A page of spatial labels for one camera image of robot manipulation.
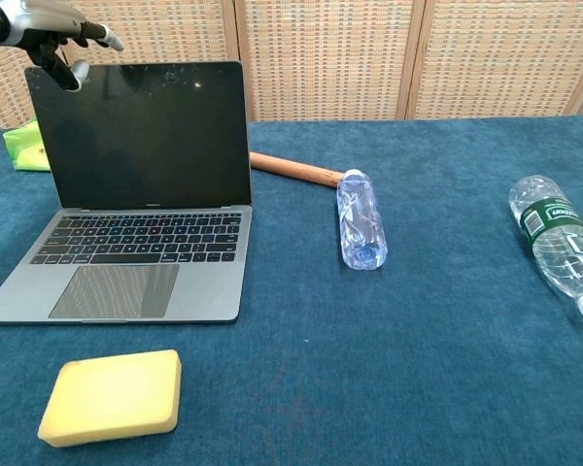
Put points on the bamboo folding screen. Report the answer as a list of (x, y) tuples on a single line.
[(330, 58)]

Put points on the green tissue pack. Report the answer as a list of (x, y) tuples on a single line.
[(26, 150)]

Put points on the blue table mat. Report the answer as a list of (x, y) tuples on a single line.
[(369, 364)]

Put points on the clear bottle with green label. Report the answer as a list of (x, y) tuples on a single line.
[(554, 233)]

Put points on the yellow sponge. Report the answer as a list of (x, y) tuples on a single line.
[(112, 398)]

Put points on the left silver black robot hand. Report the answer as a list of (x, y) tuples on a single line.
[(39, 22)]

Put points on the silver laptop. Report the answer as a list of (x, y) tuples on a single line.
[(146, 141)]

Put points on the clear unlabelled plastic bottle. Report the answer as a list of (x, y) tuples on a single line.
[(362, 223)]

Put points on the brown wooden rod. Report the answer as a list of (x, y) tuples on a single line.
[(296, 169)]

